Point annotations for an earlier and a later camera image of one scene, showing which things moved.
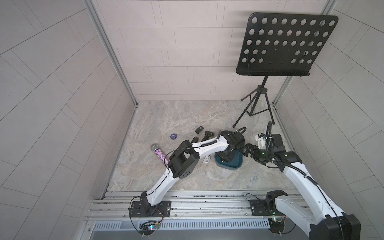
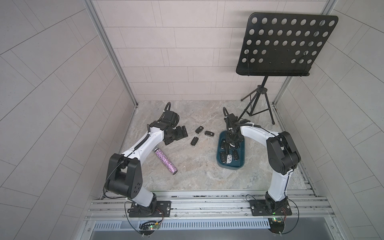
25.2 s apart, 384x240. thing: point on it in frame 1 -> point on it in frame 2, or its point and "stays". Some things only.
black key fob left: x=195 y=139 stays
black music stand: x=278 y=44 stays
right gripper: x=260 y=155 -> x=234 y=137
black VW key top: x=199 y=129 stays
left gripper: x=228 y=158 -> x=179 y=134
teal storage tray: x=236 y=162 stays
